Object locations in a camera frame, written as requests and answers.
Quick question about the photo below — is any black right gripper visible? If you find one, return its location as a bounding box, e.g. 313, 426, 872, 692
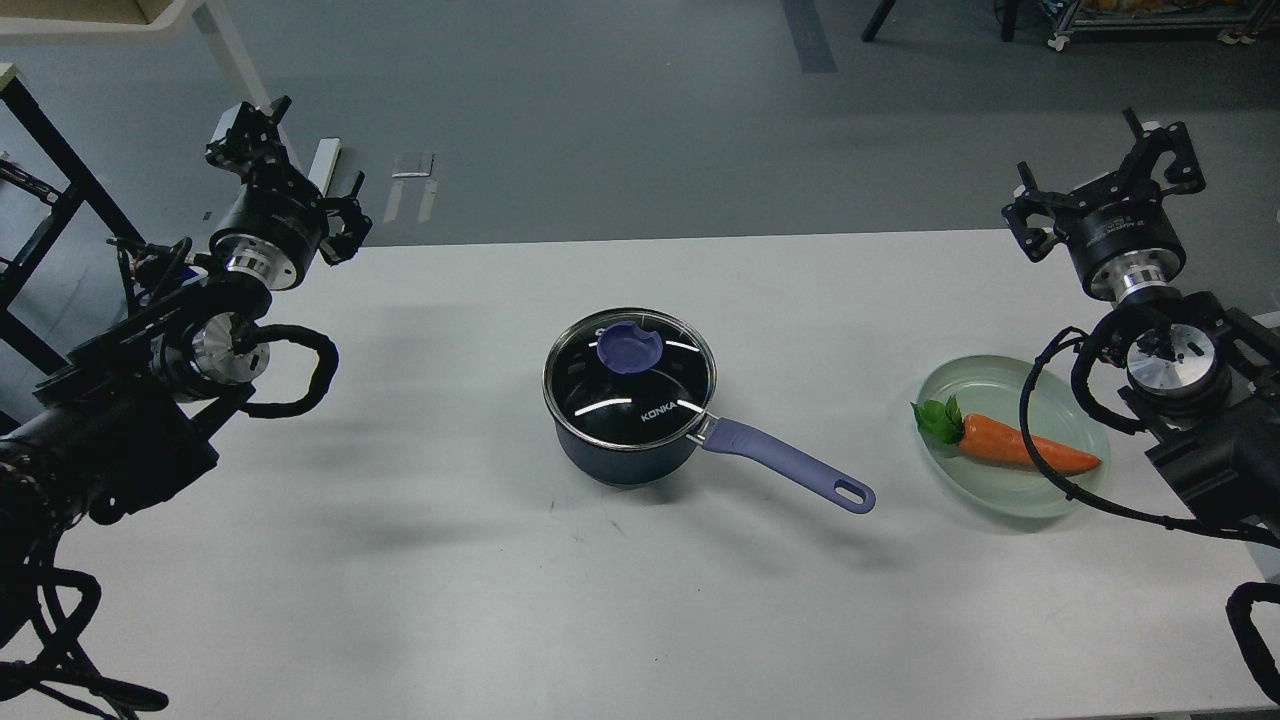
1002, 108, 1206, 301

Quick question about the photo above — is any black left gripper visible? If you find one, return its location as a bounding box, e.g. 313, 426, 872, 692
205, 96, 372, 291

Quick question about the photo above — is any glass pot lid purple knob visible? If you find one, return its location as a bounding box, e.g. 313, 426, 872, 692
543, 307, 718, 450

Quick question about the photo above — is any dark blue pot purple handle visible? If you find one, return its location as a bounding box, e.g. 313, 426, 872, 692
547, 307, 877, 516

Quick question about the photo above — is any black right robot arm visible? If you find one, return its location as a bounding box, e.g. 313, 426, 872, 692
1002, 109, 1279, 548

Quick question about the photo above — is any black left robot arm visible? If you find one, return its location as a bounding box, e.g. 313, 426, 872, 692
1, 95, 372, 719

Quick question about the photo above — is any metal wheeled cart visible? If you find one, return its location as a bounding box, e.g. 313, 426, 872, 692
1036, 1, 1277, 53

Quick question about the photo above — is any pale green glass plate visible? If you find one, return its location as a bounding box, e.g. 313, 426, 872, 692
911, 354, 1110, 521

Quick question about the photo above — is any orange toy carrot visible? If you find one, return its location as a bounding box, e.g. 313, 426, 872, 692
910, 396, 1102, 477

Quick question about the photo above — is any white desk leg frame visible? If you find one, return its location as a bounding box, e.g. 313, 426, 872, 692
0, 0, 342, 191

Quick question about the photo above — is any black metal rack frame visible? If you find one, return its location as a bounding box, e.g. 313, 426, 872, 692
1, 63, 145, 375

